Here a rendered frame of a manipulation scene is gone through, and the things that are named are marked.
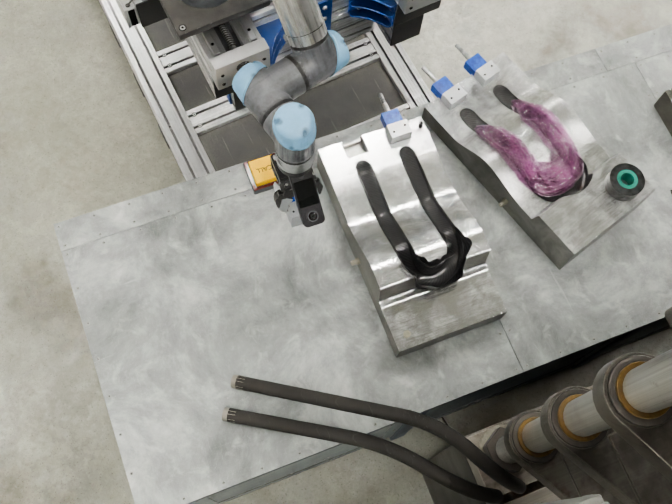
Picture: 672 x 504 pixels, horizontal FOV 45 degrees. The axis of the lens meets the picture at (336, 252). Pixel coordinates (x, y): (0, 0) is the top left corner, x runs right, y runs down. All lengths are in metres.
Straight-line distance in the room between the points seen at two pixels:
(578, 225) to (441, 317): 0.37
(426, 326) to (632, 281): 0.52
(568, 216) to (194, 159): 1.25
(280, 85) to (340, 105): 1.23
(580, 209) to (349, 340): 0.60
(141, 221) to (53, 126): 1.16
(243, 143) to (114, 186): 0.50
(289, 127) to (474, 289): 0.62
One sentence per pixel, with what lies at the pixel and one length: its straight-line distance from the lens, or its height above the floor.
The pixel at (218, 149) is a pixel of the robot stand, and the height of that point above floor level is 0.21.
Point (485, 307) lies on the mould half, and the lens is 1.83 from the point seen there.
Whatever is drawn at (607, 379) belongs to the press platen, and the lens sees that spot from 1.13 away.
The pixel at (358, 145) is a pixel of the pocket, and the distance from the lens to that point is 1.93.
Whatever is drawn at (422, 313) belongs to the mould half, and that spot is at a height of 0.86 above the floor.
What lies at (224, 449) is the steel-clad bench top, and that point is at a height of 0.80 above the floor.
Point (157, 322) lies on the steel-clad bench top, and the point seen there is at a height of 0.80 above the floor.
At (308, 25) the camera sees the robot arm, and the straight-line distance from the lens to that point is 1.50.
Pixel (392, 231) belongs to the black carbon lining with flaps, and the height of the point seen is 0.90.
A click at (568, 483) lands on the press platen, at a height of 1.04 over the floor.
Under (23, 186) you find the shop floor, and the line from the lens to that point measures 2.97.
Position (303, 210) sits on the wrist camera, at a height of 1.09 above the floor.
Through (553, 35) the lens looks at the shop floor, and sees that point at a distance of 3.27.
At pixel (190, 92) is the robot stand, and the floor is 0.21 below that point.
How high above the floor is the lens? 2.57
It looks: 70 degrees down
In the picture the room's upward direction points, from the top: 7 degrees clockwise
